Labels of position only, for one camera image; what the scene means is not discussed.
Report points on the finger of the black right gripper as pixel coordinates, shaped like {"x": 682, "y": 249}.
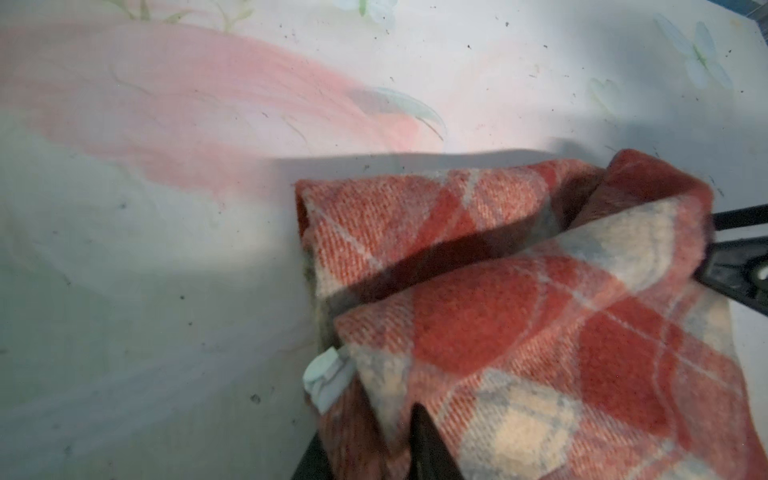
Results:
{"x": 737, "y": 269}

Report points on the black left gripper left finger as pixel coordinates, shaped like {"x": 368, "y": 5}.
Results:
{"x": 314, "y": 463}

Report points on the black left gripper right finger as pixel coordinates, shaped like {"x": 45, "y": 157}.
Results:
{"x": 430, "y": 457}

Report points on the red plaid skirt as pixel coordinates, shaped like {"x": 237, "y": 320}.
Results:
{"x": 546, "y": 317}

